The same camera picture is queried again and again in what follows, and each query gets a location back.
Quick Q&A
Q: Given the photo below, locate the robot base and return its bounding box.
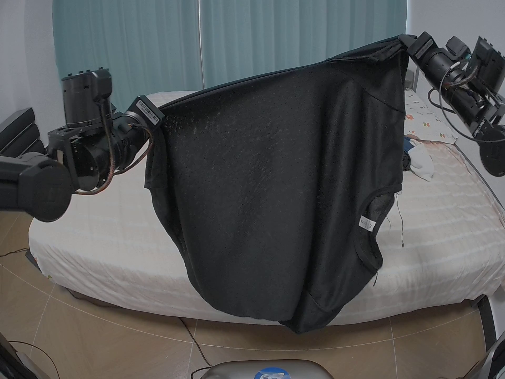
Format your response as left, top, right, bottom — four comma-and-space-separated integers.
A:
199, 360, 330, 379

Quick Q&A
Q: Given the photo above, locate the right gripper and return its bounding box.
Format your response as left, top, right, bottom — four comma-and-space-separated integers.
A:
406, 32, 461, 83

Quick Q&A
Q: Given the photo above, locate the black T-shirt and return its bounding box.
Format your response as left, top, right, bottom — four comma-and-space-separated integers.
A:
143, 35, 413, 335

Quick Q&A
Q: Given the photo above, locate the blue-green curtain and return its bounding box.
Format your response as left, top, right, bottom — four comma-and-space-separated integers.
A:
52, 0, 203, 94
200, 0, 409, 90

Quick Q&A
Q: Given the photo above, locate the black chest of drawers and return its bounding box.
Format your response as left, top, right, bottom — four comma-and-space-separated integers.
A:
0, 107, 48, 157

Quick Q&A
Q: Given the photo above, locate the white printed pillow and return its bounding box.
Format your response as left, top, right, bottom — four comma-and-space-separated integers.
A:
402, 87, 460, 145

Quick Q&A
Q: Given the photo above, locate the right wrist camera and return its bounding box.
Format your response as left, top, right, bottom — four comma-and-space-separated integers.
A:
446, 36, 472, 60

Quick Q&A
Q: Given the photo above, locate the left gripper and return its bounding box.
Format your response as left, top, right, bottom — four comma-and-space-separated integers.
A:
112, 95, 164, 169

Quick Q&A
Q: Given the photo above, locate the bed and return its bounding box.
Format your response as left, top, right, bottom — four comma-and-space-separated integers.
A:
28, 69, 505, 346

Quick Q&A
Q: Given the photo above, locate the pile of clothes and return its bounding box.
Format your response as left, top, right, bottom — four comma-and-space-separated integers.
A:
402, 134, 435, 182

